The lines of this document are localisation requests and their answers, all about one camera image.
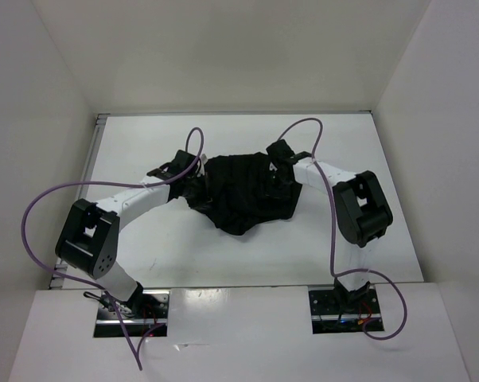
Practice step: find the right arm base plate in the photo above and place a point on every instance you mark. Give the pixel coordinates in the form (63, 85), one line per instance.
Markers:
(331, 313)

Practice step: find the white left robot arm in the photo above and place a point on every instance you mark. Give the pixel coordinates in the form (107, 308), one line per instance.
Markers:
(89, 240)

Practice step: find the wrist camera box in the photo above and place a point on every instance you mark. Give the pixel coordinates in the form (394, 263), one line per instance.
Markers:
(279, 151)
(183, 161)

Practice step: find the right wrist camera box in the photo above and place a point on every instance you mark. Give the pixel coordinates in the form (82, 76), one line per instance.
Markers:
(279, 151)

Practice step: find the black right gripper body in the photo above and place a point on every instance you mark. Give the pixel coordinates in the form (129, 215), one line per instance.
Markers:
(276, 186)

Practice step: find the black pleated skirt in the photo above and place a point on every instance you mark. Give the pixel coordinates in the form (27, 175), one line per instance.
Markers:
(236, 194)

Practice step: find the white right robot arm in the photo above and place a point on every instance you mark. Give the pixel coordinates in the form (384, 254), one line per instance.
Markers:
(360, 215)

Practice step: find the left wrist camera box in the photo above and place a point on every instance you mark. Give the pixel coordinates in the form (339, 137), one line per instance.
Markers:
(183, 161)

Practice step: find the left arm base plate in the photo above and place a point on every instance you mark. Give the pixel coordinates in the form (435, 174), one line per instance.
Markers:
(150, 319)

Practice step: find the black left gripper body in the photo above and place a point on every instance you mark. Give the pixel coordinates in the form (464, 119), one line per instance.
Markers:
(196, 190)

